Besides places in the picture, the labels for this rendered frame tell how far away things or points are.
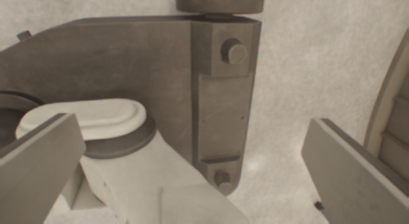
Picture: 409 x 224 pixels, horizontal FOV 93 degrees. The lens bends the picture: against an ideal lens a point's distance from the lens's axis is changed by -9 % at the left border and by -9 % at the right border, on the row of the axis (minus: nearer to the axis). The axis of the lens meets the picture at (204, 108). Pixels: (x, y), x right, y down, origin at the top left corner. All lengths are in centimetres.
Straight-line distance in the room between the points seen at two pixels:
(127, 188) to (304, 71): 68
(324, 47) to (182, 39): 53
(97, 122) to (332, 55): 76
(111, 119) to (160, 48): 18
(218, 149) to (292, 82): 38
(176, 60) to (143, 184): 27
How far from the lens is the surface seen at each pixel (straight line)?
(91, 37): 47
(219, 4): 43
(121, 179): 32
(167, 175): 31
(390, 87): 112
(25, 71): 54
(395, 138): 125
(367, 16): 92
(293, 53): 76
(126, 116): 36
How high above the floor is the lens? 61
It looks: 59 degrees down
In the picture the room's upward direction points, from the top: 158 degrees clockwise
